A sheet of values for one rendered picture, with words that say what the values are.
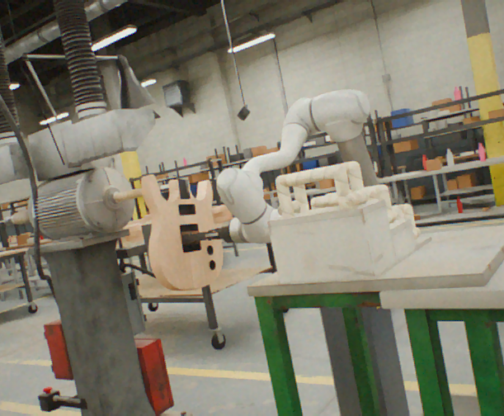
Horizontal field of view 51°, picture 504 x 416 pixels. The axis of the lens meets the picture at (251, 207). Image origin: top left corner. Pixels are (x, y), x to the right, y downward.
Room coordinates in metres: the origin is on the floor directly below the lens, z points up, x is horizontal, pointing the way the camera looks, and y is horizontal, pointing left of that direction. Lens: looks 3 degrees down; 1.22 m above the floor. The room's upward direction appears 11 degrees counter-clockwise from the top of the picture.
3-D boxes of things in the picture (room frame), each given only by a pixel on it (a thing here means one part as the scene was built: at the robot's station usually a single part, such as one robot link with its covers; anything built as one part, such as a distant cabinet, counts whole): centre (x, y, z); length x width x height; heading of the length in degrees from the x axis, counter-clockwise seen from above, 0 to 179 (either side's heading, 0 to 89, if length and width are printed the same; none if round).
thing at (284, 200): (1.37, -0.09, 1.15); 0.03 x 0.03 x 0.09
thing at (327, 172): (1.32, -0.16, 1.20); 0.20 x 0.03 x 0.03; 54
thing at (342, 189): (1.27, -0.23, 1.15); 0.03 x 0.03 x 0.09
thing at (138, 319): (2.30, 0.64, 0.93); 0.15 x 0.10 x 0.55; 55
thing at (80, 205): (2.14, 0.67, 1.25); 0.41 x 0.27 x 0.26; 55
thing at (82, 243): (2.17, 0.72, 1.11); 0.36 x 0.24 x 0.04; 55
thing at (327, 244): (1.36, -0.19, 1.02); 0.27 x 0.15 x 0.17; 55
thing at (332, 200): (1.45, -0.25, 1.12); 0.20 x 0.03 x 0.03; 54
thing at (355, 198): (1.30, -0.26, 1.12); 0.11 x 0.03 x 0.03; 145
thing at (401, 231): (1.49, -0.28, 0.98); 0.27 x 0.16 x 0.09; 55
